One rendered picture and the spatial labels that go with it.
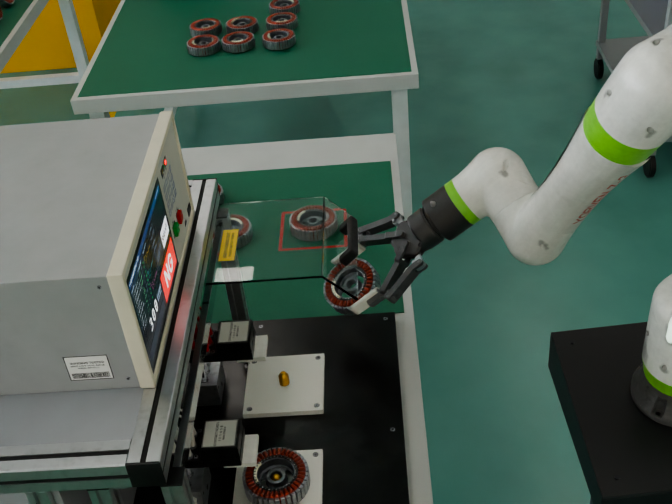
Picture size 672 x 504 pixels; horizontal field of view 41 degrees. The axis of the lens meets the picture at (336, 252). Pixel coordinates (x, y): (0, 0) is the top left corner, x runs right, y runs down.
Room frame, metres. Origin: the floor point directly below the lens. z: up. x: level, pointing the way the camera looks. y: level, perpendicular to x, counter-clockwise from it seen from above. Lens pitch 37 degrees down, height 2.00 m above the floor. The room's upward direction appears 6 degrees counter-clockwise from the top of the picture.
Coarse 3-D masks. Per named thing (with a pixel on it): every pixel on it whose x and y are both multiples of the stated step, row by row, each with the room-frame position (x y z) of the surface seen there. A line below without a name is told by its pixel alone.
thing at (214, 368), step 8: (208, 368) 1.24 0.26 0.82; (216, 368) 1.24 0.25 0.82; (208, 376) 1.22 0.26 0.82; (216, 376) 1.21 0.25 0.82; (224, 376) 1.26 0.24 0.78; (208, 384) 1.20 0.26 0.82; (216, 384) 1.19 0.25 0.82; (200, 392) 1.19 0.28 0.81; (208, 392) 1.19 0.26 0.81; (216, 392) 1.19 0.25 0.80; (200, 400) 1.19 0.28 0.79; (208, 400) 1.19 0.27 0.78; (216, 400) 1.19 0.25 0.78
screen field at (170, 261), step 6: (168, 246) 1.13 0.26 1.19; (168, 252) 1.13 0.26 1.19; (174, 252) 1.16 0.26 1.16; (168, 258) 1.12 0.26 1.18; (174, 258) 1.15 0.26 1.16; (168, 264) 1.11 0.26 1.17; (174, 264) 1.14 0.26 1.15; (162, 270) 1.07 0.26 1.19; (168, 270) 1.10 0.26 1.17; (174, 270) 1.13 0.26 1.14; (162, 276) 1.07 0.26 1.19; (168, 276) 1.10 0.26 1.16; (162, 282) 1.06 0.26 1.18; (168, 282) 1.09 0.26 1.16; (168, 288) 1.08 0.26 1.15; (168, 294) 1.07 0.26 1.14
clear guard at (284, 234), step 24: (240, 216) 1.38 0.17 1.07; (264, 216) 1.37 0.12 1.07; (288, 216) 1.37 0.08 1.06; (312, 216) 1.36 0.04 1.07; (336, 216) 1.38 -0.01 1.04; (216, 240) 1.31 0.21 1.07; (240, 240) 1.31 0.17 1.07; (264, 240) 1.30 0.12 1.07; (288, 240) 1.29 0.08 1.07; (312, 240) 1.28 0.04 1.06; (336, 240) 1.30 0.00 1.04; (216, 264) 1.24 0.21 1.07; (240, 264) 1.24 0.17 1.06; (264, 264) 1.23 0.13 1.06; (288, 264) 1.22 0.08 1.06; (312, 264) 1.21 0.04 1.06; (336, 264) 1.23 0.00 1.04
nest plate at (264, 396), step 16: (256, 368) 1.27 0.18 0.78; (272, 368) 1.26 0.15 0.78; (288, 368) 1.26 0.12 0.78; (304, 368) 1.25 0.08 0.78; (320, 368) 1.25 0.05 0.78; (256, 384) 1.22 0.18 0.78; (272, 384) 1.22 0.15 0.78; (304, 384) 1.21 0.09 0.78; (320, 384) 1.21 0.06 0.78; (256, 400) 1.18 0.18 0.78; (272, 400) 1.18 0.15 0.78; (288, 400) 1.17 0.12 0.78; (304, 400) 1.17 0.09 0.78; (320, 400) 1.17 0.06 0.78; (256, 416) 1.15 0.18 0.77; (272, 416) 1.15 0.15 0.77
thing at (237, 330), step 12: (228, 324) 1.25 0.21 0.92; (240, 324) 1.24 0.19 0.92; (252, 324) 1.25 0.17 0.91; (216, 336) 1.22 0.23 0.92; (228, 336) 1.21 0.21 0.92; (240, 336) 1.21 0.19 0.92; (252, 336) 1.23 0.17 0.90; (264, 336) 1.25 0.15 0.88; (216, 348) 1.20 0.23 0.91; (228, 348) 1.20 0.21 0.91; (240, 348) 1.19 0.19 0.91; (252, 348) 1.20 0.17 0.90; (264, 348) 1.22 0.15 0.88; (216, 360) 1.19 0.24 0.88; (228, 360) 1.19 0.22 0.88; (240, 360) 1.20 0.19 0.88; (252, 360) 1.19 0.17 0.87; (264, 360) 1.19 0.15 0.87; (204, 372) 1.21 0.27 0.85
